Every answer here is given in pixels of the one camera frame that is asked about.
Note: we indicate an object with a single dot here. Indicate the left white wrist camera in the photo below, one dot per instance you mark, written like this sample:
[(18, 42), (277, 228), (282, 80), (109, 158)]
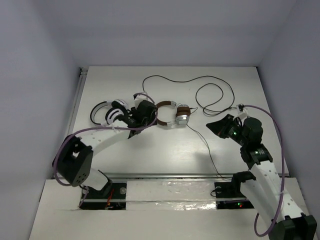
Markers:
[(138, 99)]

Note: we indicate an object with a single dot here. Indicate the aluminium left rail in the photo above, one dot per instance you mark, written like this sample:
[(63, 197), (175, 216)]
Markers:
[(83, 71)]

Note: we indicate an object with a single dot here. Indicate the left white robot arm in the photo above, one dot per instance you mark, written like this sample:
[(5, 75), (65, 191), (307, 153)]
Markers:
[(73, 160)]

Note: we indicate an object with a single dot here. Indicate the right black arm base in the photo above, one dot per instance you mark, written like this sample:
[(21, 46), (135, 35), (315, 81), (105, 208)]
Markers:
[(228, 198)]

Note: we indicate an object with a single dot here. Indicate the aluminium rail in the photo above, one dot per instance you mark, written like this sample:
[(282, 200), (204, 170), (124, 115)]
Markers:
[(167, 176), (83, 71)]

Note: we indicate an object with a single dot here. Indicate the white black headphones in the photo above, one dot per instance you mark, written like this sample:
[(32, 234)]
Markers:
[(116, 109)]

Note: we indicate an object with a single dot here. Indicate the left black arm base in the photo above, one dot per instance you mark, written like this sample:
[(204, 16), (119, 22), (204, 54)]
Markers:
[(114, 200)]

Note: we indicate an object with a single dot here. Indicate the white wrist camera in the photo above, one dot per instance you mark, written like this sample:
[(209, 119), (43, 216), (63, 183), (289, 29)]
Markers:
[(242, 112), (138, 99)]

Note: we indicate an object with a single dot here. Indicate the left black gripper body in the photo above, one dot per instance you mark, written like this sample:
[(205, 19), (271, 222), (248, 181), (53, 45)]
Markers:
[(146, 111)]

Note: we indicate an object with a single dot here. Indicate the aluminium front rail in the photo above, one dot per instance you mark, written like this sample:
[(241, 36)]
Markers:
[(167, 176)]

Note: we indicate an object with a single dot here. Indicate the brown silver headphones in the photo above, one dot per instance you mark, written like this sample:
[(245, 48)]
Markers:
[(179, 117)]

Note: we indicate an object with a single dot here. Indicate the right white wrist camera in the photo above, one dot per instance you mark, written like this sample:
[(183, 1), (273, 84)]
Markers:
[(242, 112)]

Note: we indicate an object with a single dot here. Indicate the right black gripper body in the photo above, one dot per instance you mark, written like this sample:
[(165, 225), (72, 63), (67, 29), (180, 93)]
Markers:
[(234, 132)]

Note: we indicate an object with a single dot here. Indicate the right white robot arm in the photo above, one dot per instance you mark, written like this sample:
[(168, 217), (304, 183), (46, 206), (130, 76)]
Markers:
[(261, 183)]

